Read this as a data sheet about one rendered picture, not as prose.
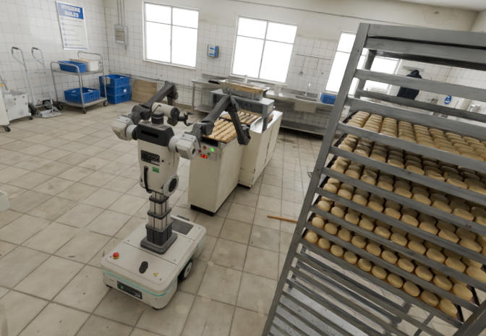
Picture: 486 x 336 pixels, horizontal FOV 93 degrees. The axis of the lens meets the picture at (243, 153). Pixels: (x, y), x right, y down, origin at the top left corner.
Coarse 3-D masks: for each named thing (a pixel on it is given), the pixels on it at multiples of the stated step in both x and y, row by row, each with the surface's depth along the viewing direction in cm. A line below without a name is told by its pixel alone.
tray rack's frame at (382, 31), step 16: (368, 32) 67; (384, 32) 65; (400, 32) 63; (416, 32) 62; (432, 32) 60; (448, 32) 58; (464, 32) 57; (480, 48) 78; (288, 288) 171; (288, 304) 160; (480, 304) 74; (320, 320) 154; (336, 320) 155; (480, 320) 72
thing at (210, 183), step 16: (208, 144) 218; (192, 160) 231; (208, 160) 224; (224, 160) 228; (240, 160) 284; (192, 176) 238; (208, 176) 231; (224, 176) 241; (192, 192) 245; (208, 192) 238; (224, 192) 257; (192, 208) 257; (208, 208) 246
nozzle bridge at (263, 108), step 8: (216, 96) 282; (232, 96) 267; (216, 104) 280; (248, 104) 272; (256, 104) 268; (264, 104) 256; (272, 104) 278; (248, 112) 270; (256, 112) 270; (264, 112) 260; (264, 120) 274; (264, 128) 277
